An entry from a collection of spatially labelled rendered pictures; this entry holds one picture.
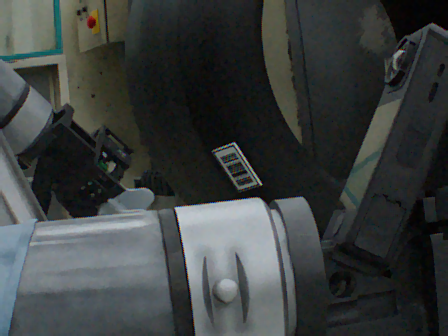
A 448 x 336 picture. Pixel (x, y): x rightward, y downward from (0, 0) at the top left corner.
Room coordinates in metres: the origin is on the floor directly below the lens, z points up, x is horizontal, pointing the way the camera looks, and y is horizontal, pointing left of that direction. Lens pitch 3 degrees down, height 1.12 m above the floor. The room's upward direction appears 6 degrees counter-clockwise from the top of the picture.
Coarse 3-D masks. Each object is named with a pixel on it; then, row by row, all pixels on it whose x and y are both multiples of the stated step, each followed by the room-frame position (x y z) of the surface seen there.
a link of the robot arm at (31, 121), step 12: (36, 96) 1.09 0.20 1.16; (24, 108) 1.07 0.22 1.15; (36, 108) 1.08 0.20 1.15; (48, 108) 1.10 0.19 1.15; (12, 120) 1.06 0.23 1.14; (24, 120) 1.07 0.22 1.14; (36, 120) 1.08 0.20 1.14; (48, 120) 1.09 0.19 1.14; (12, 132) 1.07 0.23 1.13; (24, 132) 1.07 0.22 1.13; (36, 132) 1.08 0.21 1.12; (12, 144) 1.08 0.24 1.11; (24, 144) 1.08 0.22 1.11
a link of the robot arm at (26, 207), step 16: (0, 128) 0.55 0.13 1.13; (0, 144) 0.53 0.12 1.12; (0, 160) 0.52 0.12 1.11; (16, 160) 0.55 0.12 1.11; (0, 176) 0.51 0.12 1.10; (16, 176) 0.53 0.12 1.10; (0, 192) 0.51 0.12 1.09; (16, 192) 0.52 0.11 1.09; (32, 192) 0.54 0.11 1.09; (0, 208) 0.51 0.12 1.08; (16, 208) 0.51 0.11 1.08; (32, 208) 0.53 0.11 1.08; (0, 224) 0.51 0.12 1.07
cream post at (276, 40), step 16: (272, 0) 1.62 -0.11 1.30; (272, 16) 1.61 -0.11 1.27; (272, 32) 1.61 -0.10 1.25; (288, 32) 1.63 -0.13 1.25; (272, 48) 1.61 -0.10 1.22; (288, 48) 1.62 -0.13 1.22; (272, 64) 1.61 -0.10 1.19; (288, 64) 1.62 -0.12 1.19; (272, 80) 1.61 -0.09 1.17; (288, 80) 1.62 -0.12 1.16; (288, 96) 1.62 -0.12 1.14; (288, 112) 1.62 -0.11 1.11
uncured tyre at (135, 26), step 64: (192, 0) 1.17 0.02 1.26; (256, 0) 1.16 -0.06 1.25; (384, 0) 1.60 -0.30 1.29; (128, 64) 1.34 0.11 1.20; (192, 64) 1.17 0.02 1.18; (256, 64) 1.16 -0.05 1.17; (192, 128) 1.19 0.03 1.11; (256, 128) 1.16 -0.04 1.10; (192, 192) 1.31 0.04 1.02; (256, 192) 1.19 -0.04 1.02; (320, 192) 1.19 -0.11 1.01
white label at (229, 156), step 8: (232, 144) 1.15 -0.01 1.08; (216, 152) 1.17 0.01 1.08; (224, 152) 1.16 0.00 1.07; (232, 152) 1.16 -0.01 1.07; (240, 152) 1.15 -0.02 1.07; (224, 160) 1.17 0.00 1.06; (232, 160) 1.16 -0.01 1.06; (240, 160) 1.16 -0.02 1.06; (224, 168) 1.18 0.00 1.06; (232, 168) 1.17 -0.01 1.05; (240, 168) 1.16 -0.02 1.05; (248, 168) 1.16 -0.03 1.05; (232, 176) 1.18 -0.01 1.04; (240, 176) 1.17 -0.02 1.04; (248, 176) 1.16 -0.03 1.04; (256, 176) 1.16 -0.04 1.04; (240, 184) 1.18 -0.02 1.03; (248, 184) 1.17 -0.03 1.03; (256, 184) 1.16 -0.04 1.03
